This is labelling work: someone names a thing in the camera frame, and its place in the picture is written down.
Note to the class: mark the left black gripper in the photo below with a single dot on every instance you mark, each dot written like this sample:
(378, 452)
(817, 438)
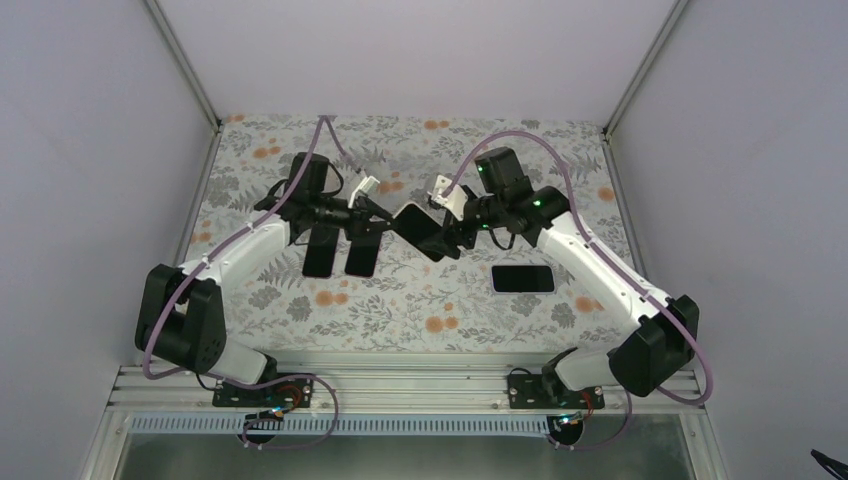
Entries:
(359, 225)

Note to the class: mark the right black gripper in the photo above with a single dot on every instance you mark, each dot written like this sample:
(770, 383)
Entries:
(468, 239)

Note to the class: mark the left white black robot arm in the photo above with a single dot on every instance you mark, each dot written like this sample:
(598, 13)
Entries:
(182, 314)

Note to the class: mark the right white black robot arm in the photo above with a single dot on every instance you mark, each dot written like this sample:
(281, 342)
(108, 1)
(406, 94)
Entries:
(655, 329)

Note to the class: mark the phone in grey case bottom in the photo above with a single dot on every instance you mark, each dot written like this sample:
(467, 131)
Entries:
(523, 279)

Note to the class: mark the floral table mat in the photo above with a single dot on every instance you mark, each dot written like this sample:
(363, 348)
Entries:
(410, 303)

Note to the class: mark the black object bottom corner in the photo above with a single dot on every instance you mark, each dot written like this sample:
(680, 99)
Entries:
(835, 468)

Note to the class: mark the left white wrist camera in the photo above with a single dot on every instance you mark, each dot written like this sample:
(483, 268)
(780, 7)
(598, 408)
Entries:
(366, 186)

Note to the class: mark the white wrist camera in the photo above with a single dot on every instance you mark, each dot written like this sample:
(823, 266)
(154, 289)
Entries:
(366, 186)
(445, 195)

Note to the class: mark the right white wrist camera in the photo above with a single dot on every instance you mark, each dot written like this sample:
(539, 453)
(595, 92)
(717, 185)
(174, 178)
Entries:
(445, 195)

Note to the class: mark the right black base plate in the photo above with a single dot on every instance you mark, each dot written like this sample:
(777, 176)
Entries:
(530, 391)

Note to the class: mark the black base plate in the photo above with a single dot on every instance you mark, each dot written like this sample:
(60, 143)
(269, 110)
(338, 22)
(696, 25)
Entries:
(530, 391)
(295, 393)

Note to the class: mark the aluminium rail frame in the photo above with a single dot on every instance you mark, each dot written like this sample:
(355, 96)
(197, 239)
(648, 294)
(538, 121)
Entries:
(642, 438)

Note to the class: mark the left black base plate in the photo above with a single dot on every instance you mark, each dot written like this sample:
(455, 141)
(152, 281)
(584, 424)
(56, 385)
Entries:
(295, 393)

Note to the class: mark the right aluminium corner post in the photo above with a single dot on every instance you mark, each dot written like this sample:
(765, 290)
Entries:
(659, 41)

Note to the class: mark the aluminium corner post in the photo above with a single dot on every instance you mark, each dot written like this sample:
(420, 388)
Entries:
(179, 55)
(659, 41)

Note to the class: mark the slotted grey cable duct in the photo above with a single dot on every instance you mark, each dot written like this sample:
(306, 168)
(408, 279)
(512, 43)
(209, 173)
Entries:
(346, 424)

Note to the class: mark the left aluminium corner post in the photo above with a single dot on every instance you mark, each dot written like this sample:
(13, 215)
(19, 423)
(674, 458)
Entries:
(179, 55)

